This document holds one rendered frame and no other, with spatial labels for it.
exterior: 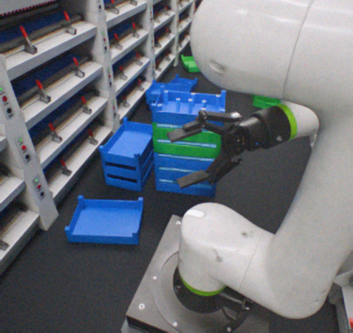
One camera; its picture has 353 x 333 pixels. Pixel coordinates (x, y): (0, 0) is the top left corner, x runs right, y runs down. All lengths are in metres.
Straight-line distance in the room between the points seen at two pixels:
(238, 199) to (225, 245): 0.92
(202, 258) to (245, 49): 0.39
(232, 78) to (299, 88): 0.07
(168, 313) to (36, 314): 0.60
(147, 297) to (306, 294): 0.38
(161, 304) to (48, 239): 0.76
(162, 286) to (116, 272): 0.46
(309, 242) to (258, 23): 0.29
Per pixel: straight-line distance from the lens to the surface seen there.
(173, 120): 1.20
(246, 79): 0.32
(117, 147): 1.50
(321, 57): 0.29
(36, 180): 1.26
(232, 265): 0.55
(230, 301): 0.72
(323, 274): 0.50
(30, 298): 1.25
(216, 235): 0.56
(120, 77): 1.90
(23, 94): 1.27
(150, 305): 0.75
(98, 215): 1.40
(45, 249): 1.35
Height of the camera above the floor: 1.03
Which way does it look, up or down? 38 degrees down
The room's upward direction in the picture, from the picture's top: straight up
